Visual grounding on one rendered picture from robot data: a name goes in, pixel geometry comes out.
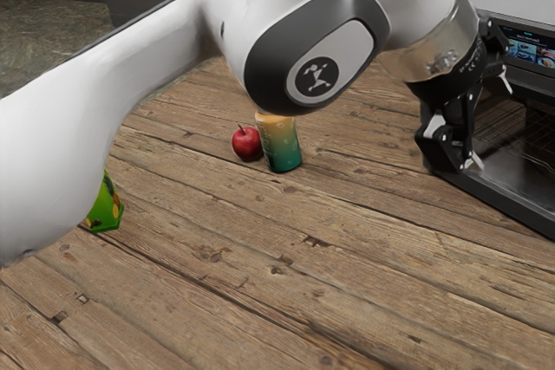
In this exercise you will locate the open oven door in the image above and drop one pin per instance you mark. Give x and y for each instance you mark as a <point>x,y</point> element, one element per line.
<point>520,201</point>

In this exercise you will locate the red apple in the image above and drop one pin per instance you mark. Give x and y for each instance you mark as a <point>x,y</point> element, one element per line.
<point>246,141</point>

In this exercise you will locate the green juice carton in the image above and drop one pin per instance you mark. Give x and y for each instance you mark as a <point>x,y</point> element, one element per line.
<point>106,207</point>

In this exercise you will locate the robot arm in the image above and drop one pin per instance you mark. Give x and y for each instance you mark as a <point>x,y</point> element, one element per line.
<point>130,84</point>

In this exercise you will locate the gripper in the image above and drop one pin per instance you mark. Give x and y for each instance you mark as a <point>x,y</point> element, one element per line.
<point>472,79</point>

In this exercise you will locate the orange teal drink can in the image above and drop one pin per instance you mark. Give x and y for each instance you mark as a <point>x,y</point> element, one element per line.
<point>282,144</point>

